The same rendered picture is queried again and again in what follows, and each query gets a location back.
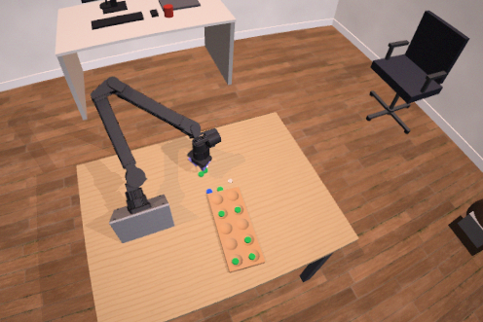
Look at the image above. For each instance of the orange tray with round pockets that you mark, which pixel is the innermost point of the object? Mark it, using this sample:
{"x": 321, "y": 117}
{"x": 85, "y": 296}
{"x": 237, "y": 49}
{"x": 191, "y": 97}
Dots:
{"x": 233, "y": 228}

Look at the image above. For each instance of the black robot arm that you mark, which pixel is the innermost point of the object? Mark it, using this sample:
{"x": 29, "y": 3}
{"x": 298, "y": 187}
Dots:
{"x": 136, "y": 200}

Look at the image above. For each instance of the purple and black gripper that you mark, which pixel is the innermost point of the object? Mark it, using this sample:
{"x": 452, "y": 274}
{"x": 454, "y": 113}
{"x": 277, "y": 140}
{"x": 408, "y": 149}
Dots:
{"x": 198, "y": 159}

